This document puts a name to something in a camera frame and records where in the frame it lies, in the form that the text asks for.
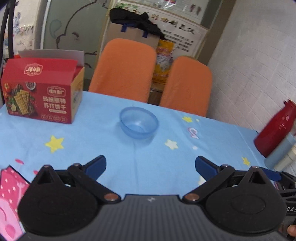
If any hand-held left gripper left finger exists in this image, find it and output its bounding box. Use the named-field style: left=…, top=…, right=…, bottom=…
left=30, top=155, right=121, bottom=205

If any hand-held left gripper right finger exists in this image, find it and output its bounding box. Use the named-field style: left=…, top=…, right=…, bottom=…
left=181, top=156, right=271, bottom=205

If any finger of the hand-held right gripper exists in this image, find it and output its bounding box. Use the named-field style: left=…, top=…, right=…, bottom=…
left=262, top=167, right=282, bottom=183

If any blue plastic bowl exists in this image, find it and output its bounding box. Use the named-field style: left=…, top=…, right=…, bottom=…
left=119, top=107, right=159, bottom=140

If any person's right hand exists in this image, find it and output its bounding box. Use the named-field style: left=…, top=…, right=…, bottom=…
left=279, top=224, right=296, bottom=239

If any cream cup with lid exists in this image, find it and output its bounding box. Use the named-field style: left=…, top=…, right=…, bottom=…
left=274, top=146, right=296, bottom=172

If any grey-blue bottle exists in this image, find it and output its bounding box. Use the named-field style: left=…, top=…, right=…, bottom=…
left=264, top=133, right=296, bottom=171

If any red thermos jug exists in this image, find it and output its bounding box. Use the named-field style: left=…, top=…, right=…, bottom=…
left=254, top=100, right=296, bottom=158

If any orange chair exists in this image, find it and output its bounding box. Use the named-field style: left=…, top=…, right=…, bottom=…
left=159, top=56, right=213, bottom=117
left=88, top=38, right=158, bottom=104

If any red cracker box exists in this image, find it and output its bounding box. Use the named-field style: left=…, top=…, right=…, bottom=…
left=0, top=50, right=85, bottom=125

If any yellow snack bag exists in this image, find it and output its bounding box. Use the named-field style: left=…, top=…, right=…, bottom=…
left=151, top=39, right=175, bottom=84

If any frosted glass door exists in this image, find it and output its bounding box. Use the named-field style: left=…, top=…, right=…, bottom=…
left=35, top=0, right=112, bottom=91

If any cardboard box with black bag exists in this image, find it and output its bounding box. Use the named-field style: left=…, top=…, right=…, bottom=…
left=109, top=8, right=166, bottom=40

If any framed wall poster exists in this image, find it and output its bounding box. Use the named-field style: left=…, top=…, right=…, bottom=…
left=102, top=7, right=208, bottom=59

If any cardboard bag with blue handles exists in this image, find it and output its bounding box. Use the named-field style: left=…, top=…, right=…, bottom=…
left=105, top=23, right=160, bottom=51

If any glossy wall poster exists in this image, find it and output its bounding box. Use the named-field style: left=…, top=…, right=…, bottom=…
left=116, top=0, right=210, bottom=24

